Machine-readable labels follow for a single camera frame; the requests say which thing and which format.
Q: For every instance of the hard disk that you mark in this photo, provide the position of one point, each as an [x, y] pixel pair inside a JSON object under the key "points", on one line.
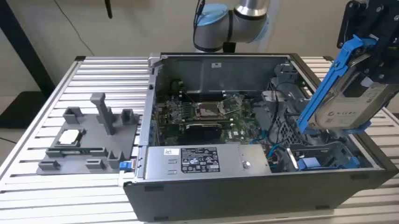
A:
{"points": [[348, 109]]}

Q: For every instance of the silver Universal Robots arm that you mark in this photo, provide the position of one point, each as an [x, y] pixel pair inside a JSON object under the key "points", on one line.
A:
{"points": [[215, 32]]}

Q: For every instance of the grey metal disk bay cage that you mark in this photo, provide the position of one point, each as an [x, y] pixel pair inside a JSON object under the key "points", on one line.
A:
{"points": [[280, 112]]}

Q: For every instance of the blue carrier in disk bay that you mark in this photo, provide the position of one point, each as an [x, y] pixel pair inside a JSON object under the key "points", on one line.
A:
{"points": [[315, 163]]}

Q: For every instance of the white sticker with black square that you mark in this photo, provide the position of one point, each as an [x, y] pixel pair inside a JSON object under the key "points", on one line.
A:
{"points": [[216, 65]]}

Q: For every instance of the green motherboard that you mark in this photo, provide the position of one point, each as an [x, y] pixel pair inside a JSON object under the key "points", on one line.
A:
{"points": [[240, 133]]}

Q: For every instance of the CPU socket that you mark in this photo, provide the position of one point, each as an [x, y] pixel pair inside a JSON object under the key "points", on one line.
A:
{"points": [[205, 109]]}

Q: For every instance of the black graphics card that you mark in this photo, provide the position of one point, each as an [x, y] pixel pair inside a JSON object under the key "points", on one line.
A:
{"points": [[201, 132]]}

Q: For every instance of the silver power supply unit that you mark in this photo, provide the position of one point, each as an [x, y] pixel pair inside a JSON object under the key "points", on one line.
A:
{"points": [[205, 161]]}

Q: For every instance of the black open PC case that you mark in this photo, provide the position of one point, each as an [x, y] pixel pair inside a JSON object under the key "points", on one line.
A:
{"points": [[236, 196]]}

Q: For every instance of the black antenna rod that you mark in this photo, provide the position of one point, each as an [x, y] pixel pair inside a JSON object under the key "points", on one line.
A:
{"points": [[108, 8]]}

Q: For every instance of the blue case latch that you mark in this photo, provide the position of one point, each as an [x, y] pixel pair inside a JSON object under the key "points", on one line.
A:
{"points": [[124, 165]]}

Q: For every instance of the grey parts rack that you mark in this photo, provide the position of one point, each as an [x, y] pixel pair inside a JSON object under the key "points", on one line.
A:
{"points": [[93, 149]]}

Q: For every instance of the green RAM stick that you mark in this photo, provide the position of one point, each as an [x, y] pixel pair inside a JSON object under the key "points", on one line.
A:
{"points": [[81, 152]]}

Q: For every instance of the silver CPU chip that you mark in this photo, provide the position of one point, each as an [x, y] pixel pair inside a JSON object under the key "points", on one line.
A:
{"points": [[68, 137]]}

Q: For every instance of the black stand with base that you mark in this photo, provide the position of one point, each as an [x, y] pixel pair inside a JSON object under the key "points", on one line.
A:
{"points": [[21, 70]]}

